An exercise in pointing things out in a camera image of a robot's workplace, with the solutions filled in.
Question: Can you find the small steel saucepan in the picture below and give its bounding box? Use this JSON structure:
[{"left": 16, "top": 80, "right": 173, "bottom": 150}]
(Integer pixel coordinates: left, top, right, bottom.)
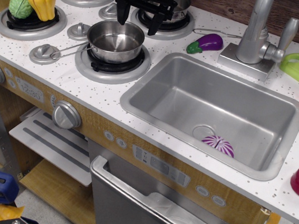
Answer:
[{"left": 49, "top": 14, "right": 147, "bottom": 69}]

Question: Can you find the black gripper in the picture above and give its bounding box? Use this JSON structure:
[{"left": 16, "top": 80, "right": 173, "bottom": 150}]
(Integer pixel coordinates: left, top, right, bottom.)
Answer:
[{"left": 115, "top": 0, "right": 177, "bottom": 36}]

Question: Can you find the yellow toy bell pepper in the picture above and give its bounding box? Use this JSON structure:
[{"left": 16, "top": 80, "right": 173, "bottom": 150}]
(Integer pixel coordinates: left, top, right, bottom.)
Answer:
[{"left": 28, "top": 0, "right": 56, "bottom": 22}]

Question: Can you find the front left stove burner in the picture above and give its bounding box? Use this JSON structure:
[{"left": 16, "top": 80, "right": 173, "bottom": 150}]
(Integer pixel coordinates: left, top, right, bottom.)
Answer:
[{"left": 0, "top": 6, "right": 67, "bottom": 41}]

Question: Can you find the purple toy eggplant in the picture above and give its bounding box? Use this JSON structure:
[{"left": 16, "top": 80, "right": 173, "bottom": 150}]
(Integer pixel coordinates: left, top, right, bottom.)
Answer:
[{"left": 186, "top": 33, "right": 224, "bottom": 54}]

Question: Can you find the silver toy faucet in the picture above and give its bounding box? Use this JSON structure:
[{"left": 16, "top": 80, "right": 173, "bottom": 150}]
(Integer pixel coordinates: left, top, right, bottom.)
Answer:
[{"left": 217, "top": 0, "right": 299, "bottom": 82}]

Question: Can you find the grey dishwasher door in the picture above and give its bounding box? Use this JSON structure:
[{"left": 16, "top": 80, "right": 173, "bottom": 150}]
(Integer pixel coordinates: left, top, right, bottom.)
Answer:
[{"left": 91, "top": 155, "right": 228, "bottom": 224}]

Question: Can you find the white oven rack shelf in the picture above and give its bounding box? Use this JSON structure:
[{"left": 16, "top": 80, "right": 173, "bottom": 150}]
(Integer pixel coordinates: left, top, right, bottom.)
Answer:
[{"left": 9, "top": 108, "right": 92, "bottom": 187}]

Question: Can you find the wire utensil handle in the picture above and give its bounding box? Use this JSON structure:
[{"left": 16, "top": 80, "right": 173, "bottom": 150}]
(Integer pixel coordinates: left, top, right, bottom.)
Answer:
[{"left": 193, "top": 28, "right": 242, "bottom": 38}]

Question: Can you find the silver stovetop knob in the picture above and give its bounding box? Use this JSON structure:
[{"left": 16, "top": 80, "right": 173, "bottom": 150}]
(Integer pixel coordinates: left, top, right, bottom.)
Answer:
[
  {"left": 98, "top": 3, "right": 117, "bottom": 20},
  {"left": 67, "top": 22, "right": 91, "bottom": 41},
  {"left": 29, "top": 44, "right": 61, "bottom": 65}
]

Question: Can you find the silver oven dial centre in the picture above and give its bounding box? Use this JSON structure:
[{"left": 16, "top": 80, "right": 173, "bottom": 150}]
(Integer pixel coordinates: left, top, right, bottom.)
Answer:
[{"left": 52, "top": 100, "right": 82, "bottom": 130}]

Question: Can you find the green toy cabbage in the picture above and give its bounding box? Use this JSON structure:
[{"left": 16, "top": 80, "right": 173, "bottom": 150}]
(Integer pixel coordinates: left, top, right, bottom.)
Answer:
[{"left": 8, "top": 0, "right": 34, "bottom": 19}]

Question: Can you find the silver stovetop knob back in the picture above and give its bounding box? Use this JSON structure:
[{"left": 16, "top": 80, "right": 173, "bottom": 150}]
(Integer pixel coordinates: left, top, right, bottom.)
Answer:
[{"left": 98, "top": 3, "right": 117, "bottom": 20}]

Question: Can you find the silver stovetop knob front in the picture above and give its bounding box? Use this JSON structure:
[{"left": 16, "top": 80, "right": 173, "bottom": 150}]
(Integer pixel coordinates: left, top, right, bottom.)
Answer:
[{"left": 29, "top": 44, "right": 61, "bottom": 65}]

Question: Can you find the steel pot back right burner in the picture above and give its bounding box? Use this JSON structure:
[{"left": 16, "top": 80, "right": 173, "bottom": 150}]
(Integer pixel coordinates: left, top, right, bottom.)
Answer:
[{"left": 142, "top": 0, "right": 191, "bottom": 24}]

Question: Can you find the front right stove burner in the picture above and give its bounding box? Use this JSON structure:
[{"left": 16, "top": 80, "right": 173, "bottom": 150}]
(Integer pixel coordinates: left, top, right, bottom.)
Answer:
[{"left": 74, "top": 43, "right": 151, "bottom": 84}]

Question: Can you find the silver stovetop knob middle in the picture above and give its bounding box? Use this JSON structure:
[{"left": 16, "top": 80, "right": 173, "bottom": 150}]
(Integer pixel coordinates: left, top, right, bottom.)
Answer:
[{"left": 67, "top": 22, "right": 91, "bottom": 41}]

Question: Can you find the back right stove burner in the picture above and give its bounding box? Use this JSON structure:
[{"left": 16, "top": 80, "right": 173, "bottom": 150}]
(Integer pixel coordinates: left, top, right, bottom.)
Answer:
[{"left": 130, "top": 9, "right": 195, "bottom": 41}]

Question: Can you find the purple striped toy onion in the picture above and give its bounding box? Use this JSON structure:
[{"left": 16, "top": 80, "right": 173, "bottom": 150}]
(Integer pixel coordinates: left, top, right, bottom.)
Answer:
[{"left": 202, "top": 135, "right": 234, "bottom": 158}]

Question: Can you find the grey toy sink basin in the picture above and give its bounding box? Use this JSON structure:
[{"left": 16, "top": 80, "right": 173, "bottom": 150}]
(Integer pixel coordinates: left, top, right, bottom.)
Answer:
[{"left": 120, "top": 53, "right": 299, "bottom": 181}]

